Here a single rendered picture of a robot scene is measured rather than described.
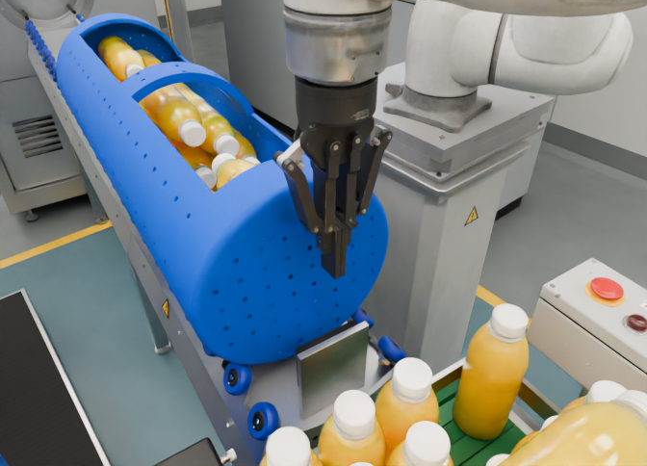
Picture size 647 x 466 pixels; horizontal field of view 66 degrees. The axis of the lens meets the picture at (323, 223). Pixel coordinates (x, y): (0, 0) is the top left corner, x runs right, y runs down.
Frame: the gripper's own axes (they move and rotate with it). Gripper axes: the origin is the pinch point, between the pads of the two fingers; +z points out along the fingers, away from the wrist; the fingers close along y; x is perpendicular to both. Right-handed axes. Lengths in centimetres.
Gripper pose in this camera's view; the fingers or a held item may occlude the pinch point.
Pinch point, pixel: (333, 247)
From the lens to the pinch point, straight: 56.8
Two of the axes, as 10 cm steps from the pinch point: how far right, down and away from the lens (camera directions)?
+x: -5.4, -5.0, 6.8
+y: 8.4, -3.2, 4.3
